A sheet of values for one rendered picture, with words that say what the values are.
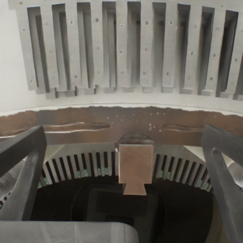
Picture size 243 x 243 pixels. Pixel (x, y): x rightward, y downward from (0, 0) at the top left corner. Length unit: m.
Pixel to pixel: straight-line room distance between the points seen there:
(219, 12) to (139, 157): 0.17
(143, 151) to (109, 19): 0.15
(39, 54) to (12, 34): 0.06
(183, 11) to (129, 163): 0.18
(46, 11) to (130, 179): 0.20
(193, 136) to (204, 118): 0.03
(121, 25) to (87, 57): 0.05
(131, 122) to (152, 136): 0.03
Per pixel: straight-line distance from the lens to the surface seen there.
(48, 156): 0.35
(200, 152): 0.38
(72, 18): 0.23
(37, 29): 0.25
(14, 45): 0.29
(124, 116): 0.25
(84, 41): 0.23
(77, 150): 0.70
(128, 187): 0.27
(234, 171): 0.29
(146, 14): 0.23
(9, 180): 0.25
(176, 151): 0.70
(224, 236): 2.08
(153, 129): 0.26
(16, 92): 0.28
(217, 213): 2.06
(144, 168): 0.26
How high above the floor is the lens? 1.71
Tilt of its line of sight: 83 degrees down
